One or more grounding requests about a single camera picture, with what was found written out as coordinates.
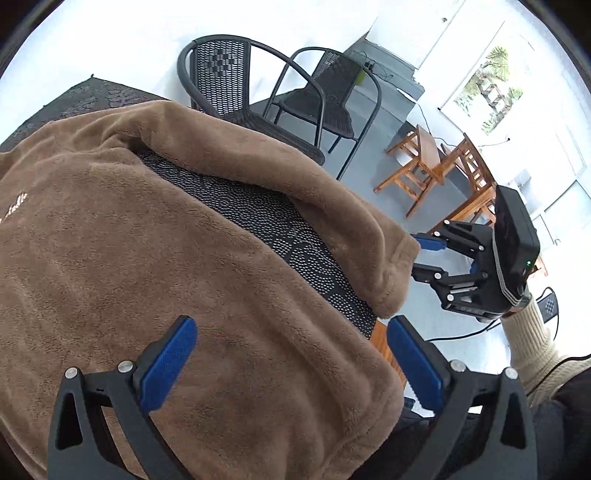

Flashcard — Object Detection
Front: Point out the wooden chair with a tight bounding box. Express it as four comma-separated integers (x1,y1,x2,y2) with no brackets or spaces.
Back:
374,124,448,219

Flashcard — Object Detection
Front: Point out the white door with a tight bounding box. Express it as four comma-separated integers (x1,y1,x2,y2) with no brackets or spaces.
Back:
416,0,468,71

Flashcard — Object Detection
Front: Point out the black cable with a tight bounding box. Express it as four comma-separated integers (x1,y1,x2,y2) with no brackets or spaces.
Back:
424,318,504,343

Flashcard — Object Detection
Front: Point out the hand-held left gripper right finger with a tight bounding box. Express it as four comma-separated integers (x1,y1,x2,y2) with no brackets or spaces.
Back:
387,316,539,480

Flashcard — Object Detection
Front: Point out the black mesh chair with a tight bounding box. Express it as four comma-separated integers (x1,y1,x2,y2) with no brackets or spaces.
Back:
177,34,326,168
262,46,383,182

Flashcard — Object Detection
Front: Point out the brown fleece sweater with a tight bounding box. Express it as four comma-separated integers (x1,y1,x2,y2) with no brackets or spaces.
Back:
0,99,422,480

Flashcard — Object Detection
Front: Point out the wooden slatted table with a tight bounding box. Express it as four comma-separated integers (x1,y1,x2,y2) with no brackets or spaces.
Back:
427,133,499,236

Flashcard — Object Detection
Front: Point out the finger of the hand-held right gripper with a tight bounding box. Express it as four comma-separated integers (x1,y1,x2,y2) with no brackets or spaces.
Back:
411,263,491,302
413,220,495,259

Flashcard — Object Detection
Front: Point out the framed plant picture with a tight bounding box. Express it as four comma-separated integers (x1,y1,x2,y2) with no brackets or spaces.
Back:
438,21,539,148

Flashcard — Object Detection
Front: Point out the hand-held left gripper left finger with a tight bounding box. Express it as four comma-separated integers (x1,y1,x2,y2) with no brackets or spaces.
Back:
47,315,198,480

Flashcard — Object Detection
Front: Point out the black dotted table mat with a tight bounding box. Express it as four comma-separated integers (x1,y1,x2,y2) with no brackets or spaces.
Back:
0,75,380,340

